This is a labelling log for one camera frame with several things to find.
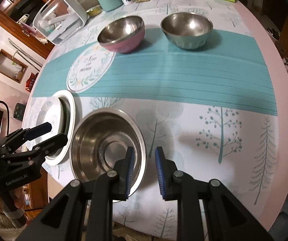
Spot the white clear storage box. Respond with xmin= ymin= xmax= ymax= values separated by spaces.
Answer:
xmin=32 ymin=0 xmax=87 ymax=45

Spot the small yellow jar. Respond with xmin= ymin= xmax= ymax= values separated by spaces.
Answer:
xmin=86 ymin=5 xmax=103 ymax=17

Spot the white paper plate stack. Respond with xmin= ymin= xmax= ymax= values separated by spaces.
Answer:
xmin=23 ymin=90 xmax=76 ymax=166

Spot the white floral ceramic plate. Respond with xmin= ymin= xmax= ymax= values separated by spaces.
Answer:
xmin=36 ymin=97 xmax=64 ymax=141

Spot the person left hand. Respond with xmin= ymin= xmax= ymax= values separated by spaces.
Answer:
xmin=0 ymin=187 xmax=25 ymax=222

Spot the tree pattern tablecloth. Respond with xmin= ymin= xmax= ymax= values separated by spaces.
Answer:
xmin=25 ymin=0 xmax=288 ymax=239

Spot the green plastic plate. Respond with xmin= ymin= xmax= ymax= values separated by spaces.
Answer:
xmin=59 ymin=96 xmax=71 ymax=134

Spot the pink steel-lined bowl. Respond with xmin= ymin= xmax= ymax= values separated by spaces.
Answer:
xmin=97 ymin=15 xmax=145 ymax=53

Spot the small steel bowl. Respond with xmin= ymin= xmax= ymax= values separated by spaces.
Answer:
xmin=160 ymin=12 xmax=213 ymax=50

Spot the large steel bowl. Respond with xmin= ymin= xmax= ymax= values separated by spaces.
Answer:
xmin=69 ymin=108 xmax=147 ymax=195

